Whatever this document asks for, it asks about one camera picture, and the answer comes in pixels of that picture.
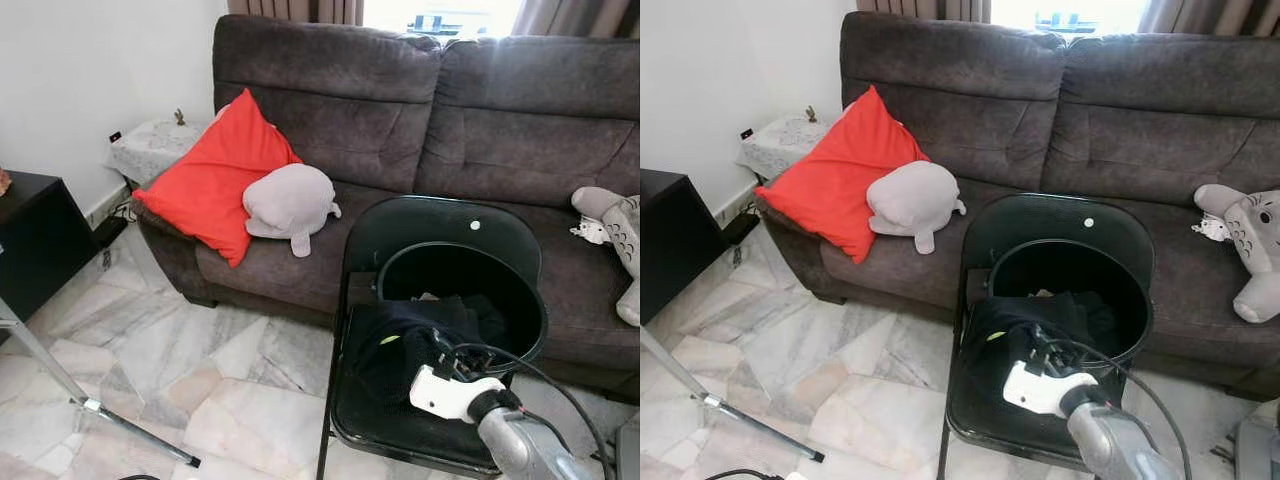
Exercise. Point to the plain black garment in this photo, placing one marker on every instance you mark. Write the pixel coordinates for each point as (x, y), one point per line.
(1000, 335)
(390, 340)

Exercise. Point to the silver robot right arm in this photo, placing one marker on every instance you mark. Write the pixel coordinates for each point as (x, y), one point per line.
(1110, 450)
(520, 450)

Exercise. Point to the round black laundry basket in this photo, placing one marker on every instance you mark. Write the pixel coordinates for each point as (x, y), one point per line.
(1060, 270)
(450, 270)

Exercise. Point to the black folding chair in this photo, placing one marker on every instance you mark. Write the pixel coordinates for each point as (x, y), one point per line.
(440, 230)
(1060, 225)

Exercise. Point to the small white plush toy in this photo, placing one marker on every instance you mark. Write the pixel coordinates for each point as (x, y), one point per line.
(590, 232)
(1212, 229)

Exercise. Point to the round grey plush toy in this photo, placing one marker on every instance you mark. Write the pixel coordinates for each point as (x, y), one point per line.
(910, 200)
(290, 200)

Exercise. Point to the grey Totoro plush toy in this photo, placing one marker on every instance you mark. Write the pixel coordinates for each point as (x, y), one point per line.
(1250, 240)
(620, 230)

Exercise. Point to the dark brown fabric sofa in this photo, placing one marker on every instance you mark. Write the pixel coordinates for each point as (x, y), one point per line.
(480, 130)
(1120, 130)

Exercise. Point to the long black TV console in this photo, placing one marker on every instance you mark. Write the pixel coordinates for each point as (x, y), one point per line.
(680, 230)
(40, 240)

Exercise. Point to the red cushion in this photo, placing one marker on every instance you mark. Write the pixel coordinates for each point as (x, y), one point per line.
(840, 170)
(215, 170)

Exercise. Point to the silver clothes rack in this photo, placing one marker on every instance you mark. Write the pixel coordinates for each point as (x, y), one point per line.
(100, 410)
(730, 405)

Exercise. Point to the bright window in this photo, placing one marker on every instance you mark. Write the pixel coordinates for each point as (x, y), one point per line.
(1070, 15)
(440, 15)

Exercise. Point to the side table with lace cloth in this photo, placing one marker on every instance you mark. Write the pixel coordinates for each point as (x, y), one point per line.
(150, 150)
(780, 140)

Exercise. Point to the brown curtain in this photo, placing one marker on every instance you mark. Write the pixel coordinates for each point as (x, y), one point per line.
(300, 10)
(580, 15)
(920, 8)
(1210, 15)

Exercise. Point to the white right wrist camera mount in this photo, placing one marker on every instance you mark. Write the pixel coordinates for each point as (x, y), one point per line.
(1040, 390)
(450, 395)

